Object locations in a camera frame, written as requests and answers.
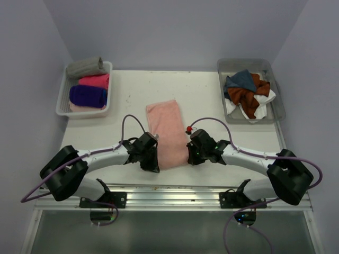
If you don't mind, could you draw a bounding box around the light pink towel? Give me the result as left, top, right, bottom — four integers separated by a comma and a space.
146, 100, 189, 170

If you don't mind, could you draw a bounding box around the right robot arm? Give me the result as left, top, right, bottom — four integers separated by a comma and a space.
186, 127, 314, 208

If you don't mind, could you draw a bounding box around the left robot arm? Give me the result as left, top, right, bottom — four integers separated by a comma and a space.
40, 132, 159, 208

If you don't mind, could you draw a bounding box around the brown towel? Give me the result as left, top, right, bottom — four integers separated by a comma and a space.
225, 73, 271, 119

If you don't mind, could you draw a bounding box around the purple rolled towel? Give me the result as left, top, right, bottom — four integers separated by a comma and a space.
69, 85, 107, 108

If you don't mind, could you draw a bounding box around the hot pink rolled towel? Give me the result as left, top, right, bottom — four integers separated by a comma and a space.
78, 74, 110, 89

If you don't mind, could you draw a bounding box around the pale pink rolled towel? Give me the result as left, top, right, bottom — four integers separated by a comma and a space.
69, 101, 106, 113

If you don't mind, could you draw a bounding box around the white cloth in bin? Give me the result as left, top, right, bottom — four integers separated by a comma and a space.
225, 90, 276, 123

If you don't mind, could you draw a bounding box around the blue grey towel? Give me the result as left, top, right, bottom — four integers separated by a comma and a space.
223, 69, 257, 94

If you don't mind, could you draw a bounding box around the white plastic basket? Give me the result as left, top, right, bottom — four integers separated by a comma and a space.
56, 61, 113, 119

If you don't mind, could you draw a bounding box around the aluminium mounting rail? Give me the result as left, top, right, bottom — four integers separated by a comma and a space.
34, 185, 313, 212

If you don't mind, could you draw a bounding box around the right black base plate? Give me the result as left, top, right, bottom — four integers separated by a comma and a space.
219, 189, 267, 209

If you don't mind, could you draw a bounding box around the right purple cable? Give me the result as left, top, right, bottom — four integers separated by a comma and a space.
186, 117, 324, 254

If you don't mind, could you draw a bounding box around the purple cable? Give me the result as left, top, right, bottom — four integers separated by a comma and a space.
186, 117, 324, 254
20, 114, 149, 227

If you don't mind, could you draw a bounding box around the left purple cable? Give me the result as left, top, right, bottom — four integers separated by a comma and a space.
20, 114, 149, 227

